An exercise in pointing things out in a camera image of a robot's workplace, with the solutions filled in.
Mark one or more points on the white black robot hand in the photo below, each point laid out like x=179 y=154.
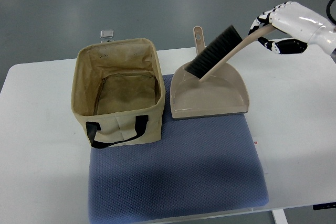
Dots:
x=305 y=27

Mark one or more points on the pink hand broom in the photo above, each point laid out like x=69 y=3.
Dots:
x=220 y=50

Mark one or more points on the yellow fabric bag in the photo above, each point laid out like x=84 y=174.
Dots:
x=118 y=93

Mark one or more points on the pink dustpan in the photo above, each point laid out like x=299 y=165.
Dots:
x=224 y=93

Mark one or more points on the blue cushion mat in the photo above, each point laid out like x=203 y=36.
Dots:
x=198 y=166

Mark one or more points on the black table control panel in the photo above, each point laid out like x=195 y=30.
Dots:
x=324 y=206

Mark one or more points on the white table leg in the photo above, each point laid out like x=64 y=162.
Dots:
x=279 y=216

